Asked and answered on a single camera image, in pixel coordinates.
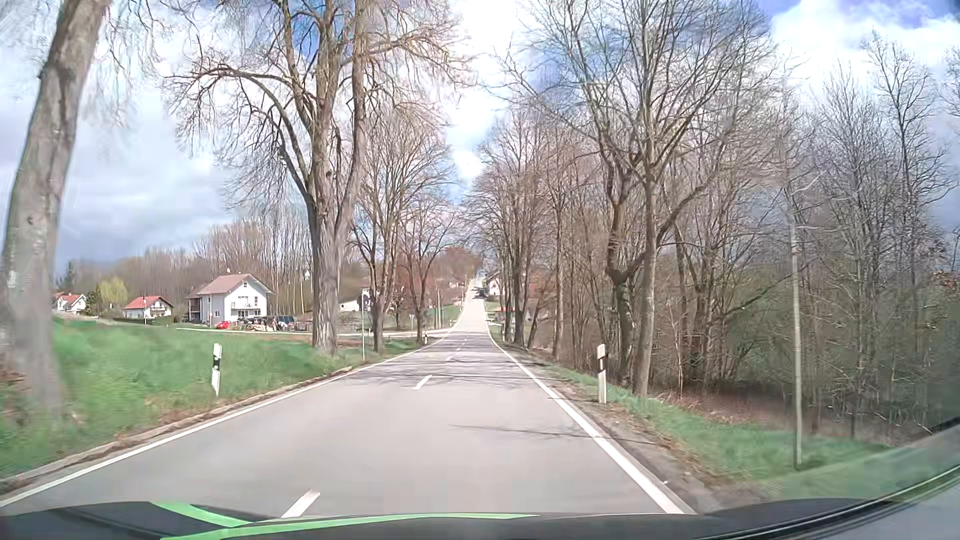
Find buildings beside road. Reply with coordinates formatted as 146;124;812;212
480;271;535;316

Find row of bare trees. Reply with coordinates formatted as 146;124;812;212
348;105;470;354

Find large bare forked tree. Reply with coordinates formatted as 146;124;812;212
161;0;470;356

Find grey asphalt road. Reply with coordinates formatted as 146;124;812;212
0;279;695;519

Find wood of bare trees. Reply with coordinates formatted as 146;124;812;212
465;0;960;444

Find road markings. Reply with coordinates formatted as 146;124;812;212
0;297;687;520

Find row of parked cars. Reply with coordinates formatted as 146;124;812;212
213;314;312;333

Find white house with brown roof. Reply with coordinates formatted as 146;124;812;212
185;273;274;327

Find bare wood behind houses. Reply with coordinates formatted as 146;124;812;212
56;210;481;320

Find car's own bonnet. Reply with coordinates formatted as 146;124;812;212
0;462;960;540

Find grass verge with bank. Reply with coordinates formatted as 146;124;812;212
486;300;960;502

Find grey wooden pole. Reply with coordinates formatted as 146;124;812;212
787;213;804;472

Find small house with red roof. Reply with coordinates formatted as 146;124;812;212
122;294;174;321

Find grass verge with field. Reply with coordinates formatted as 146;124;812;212
0;303;462;481

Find thick bare tree trunk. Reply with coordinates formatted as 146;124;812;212
0;0;114;421

